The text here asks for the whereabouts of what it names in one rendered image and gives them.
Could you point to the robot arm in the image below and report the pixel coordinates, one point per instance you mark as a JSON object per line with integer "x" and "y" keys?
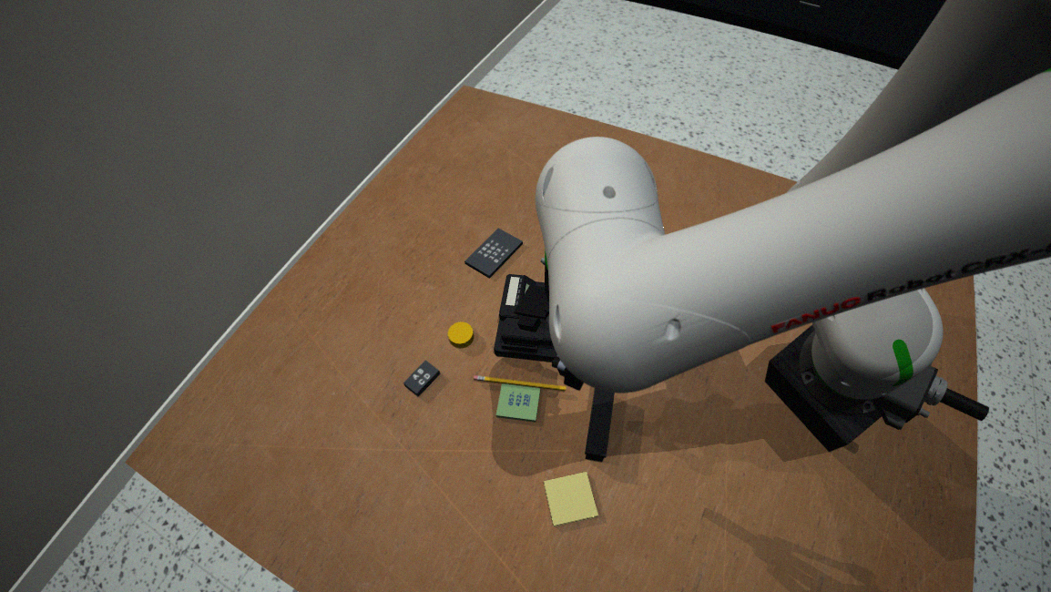
{"x": 628, "y": 309}

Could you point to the yellow pencil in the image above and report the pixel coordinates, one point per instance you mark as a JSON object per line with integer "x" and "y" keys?
{"x": 505, "y": 381}

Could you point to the grey pocket calculator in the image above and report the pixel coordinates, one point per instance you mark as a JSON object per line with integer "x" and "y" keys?
{"x": 493, "y": 253}

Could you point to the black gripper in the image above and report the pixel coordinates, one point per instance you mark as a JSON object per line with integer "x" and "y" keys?
{"x": 576, "y": 384}

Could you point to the pale yellow sticky note pad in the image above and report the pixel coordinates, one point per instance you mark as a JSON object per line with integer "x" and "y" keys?
{"x": 570, "y": 499}

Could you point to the black desk phone body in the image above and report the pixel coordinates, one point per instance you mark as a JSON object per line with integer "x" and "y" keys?
{"x": 514, "y": 290}

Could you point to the black telephone handset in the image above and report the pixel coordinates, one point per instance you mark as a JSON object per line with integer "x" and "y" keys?
{"x": 511, "y": 334}

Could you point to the light green sticky note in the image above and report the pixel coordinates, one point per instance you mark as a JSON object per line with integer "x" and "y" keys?
{"x": 518, "y": 402}

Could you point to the yellow flat cylinder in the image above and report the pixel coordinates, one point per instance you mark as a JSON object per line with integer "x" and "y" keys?
{"x": 461, "y": 334}

